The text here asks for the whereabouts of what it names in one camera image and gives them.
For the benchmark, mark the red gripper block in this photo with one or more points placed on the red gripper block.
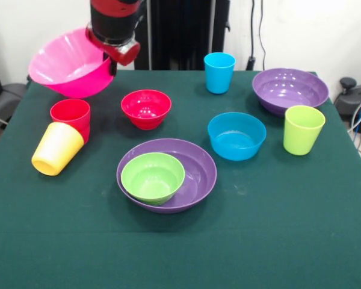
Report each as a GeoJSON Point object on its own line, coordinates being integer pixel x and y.
{"type": "Point", "coordinates": [126, 54]}

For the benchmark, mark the large pink bowl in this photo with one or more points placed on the large pink bowl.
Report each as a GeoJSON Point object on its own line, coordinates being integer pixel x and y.
{"type": "Point", "coordinates": [69, 75]}

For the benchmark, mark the yellow cup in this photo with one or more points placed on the yellow cup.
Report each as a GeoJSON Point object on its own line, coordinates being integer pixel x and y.
{"type": "Point", "coordinates": [58, 147]}

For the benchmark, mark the green ribbed bowl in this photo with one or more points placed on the green ribbed bowl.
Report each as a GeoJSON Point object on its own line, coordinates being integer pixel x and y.
{"type": "Point", "coordinates": [152, 177]}

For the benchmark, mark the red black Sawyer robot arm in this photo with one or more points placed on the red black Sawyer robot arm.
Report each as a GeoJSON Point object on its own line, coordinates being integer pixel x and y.
{"type": "Point", "coordinates": [114, 18]}

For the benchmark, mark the red bowl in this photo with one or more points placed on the red bowl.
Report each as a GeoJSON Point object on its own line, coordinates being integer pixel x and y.
{"type": "Point", "coordinates": [146, 110]}

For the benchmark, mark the red cup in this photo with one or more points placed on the red cup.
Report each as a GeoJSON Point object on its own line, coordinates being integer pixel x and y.
{"type": "Point", "coordinates": [69, 111]}

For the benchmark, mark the black office chair base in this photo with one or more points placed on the black office chair base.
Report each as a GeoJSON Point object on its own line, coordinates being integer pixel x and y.
{"type": "Point", "coordinates": [6, 99]}
{"type": "Point", "coordinates": [353, 99]}

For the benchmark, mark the blue cup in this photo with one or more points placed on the blue cup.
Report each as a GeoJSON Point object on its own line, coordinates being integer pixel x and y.
{"type": "Point", "coordinates": [219, 76]}

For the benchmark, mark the purple bowl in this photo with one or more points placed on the purple bowl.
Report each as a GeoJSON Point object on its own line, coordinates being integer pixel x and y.
{"type": "Point", "coordinates": [290, 90]}
{"type": "Point", "coordinates": [198, 174]}

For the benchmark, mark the blue bowl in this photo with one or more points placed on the blue bowl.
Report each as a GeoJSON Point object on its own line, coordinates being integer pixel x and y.
{"type": "Point", "coordinates": [236, 141]}

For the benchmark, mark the dark green table cloth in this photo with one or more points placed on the dark green table cloth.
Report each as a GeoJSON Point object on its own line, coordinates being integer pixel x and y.
{"type": "Point", "coordinates": [180, 241]}

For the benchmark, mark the green cup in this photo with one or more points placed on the green cup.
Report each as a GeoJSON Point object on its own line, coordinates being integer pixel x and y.
{"type": "Point", "coordinates": [302, 135]}

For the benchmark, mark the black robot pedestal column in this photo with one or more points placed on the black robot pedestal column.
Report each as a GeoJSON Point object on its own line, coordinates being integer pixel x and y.
{"type": "Point", "coordinates": [180, 33]}

